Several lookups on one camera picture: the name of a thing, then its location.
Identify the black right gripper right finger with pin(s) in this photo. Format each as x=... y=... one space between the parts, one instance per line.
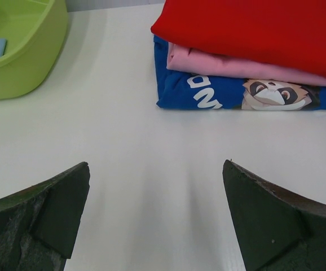
x=276 y=229

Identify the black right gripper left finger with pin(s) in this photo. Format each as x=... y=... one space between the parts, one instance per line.
x=39 y=225

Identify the red printed t shirt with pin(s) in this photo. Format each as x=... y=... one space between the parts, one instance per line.
x=286 y=33

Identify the green plastic basin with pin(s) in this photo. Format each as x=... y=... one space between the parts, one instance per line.
x=34 y=32

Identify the blue printed folded t shirt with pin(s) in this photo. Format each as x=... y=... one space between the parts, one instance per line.
x=188 y=91

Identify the pink folded t shirt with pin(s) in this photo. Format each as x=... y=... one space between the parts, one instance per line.
x=195 y=61

